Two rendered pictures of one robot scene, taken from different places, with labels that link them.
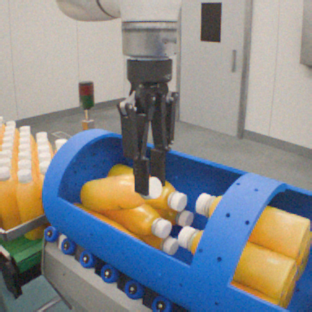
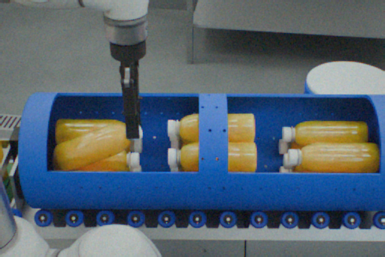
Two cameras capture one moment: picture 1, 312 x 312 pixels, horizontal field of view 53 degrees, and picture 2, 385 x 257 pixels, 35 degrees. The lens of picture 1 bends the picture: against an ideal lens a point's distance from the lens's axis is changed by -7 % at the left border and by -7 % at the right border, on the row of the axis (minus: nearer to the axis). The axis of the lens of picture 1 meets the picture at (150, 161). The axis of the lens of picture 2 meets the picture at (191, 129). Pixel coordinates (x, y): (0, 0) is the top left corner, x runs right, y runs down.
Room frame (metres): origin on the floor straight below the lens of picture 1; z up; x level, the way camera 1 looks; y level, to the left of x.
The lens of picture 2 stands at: (-0.41, 0.63, 1.97)
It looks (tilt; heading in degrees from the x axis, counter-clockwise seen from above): 34 degrees down; 320
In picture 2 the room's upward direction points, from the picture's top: straight up
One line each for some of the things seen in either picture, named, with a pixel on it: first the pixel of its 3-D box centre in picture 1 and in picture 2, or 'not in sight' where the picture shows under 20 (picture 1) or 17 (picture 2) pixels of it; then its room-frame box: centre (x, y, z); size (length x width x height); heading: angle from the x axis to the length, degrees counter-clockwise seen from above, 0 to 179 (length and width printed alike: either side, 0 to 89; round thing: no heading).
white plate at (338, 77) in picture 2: not in sight; (351, 83); (0.52, -0.80, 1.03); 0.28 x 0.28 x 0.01
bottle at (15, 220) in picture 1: (9, 203); not in sight; (0.80, 0.42, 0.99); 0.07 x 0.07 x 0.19
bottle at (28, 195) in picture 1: (30, 206); not in sight; (0.79, 0.35, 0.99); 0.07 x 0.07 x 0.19
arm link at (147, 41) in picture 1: (149, 41); (126, 25); (0.55, 0.00, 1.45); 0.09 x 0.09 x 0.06
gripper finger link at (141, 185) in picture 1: (141, 175); (131, 125); (0.53, 0.02, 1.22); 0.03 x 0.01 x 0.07; 50
